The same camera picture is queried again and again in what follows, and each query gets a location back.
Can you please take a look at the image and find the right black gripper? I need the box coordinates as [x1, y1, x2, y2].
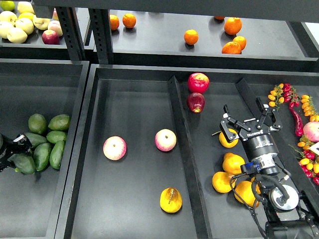
[219, 97, 282, 175]

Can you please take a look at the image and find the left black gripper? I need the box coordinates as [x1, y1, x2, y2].
[0, 134, 32, 172]

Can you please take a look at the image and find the dark green avocado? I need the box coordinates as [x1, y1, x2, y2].
[24, 132, 47, 149]
[11, 153, 35, 175]

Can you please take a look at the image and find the yellow pear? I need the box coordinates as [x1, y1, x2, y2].
[159, 187, 182, 213]
[212, 171, 236, 193]
[212, 130, 239, 148]
[234, 181, 256, 208]
[222, 152, 245, 175]

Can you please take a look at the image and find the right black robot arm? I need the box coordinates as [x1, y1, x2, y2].
[220, 98, 319, 239]

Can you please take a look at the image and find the green avocado middle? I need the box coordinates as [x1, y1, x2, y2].
[33, 142, 52, 171]

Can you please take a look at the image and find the yellow pear top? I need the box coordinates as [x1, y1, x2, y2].
[212, 130, 239, 148]

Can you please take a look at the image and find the green avocado top left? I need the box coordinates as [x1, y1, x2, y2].
[28, 114, 47, 135]

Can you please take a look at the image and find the green avocado lower right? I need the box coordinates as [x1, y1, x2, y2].
[49, 140, 65, 170]

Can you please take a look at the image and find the green avocado centre right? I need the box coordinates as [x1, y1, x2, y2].
[46, 130, 67, 144]

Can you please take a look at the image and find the green avocado top right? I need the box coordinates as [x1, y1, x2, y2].
[48, 114, 71, 131]

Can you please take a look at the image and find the yellow pear bottom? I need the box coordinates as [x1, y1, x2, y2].
[234, 181, 256, 208]

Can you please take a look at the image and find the cherry tomato vine left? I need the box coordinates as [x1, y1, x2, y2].
[268, 83, 285, 110]

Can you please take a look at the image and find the red chili pepper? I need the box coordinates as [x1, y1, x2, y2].
[289, 102, 304, 137]

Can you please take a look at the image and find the black left tray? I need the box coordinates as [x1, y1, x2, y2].
[0, 59, 89, 239]

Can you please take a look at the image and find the black tray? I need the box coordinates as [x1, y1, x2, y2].
[0, 59, 89, 239]
[55, 65, 319, 239]

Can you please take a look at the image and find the dark red apple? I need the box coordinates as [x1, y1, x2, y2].
[186, 93, 205, 113]

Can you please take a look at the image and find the orange cherry tomato vine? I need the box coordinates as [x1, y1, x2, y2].
[301, 95, 319, 122]

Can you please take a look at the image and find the pink apple at right edge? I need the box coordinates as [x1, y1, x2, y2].
[303, 121, 319, 142]

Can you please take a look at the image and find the bright red apple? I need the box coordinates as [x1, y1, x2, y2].
[187, 73, 210, 94]

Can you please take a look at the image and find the orange on shelf front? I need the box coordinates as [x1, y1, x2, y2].
[222, 41, 242, 54]

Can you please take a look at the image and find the orange on shelf right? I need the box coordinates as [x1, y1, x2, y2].
[233, 36, 247, 50]

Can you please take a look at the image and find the large orange on shelf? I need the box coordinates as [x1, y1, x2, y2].
[224, 17, 242, 35]

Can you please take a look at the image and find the pink apple left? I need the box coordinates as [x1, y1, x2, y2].
[103, 136, 127, 161]

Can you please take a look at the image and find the orange on shelf centre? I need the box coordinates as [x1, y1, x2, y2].
[184, 29, 199, 45]

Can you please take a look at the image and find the black middle tray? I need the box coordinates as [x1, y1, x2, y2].
[55, 65, 319, 239]

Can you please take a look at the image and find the pale yellow apple front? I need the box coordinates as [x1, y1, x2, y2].
[7, 27, 27, 43]

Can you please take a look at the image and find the red apple on shelf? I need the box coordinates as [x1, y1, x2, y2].
[42, 29, 60, 45]

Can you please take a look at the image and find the orange on shelf left edge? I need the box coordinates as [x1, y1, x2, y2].
[110, 14, 120, 31]

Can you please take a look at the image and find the black shelf post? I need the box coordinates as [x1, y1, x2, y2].
[88, 8, 114, 65]

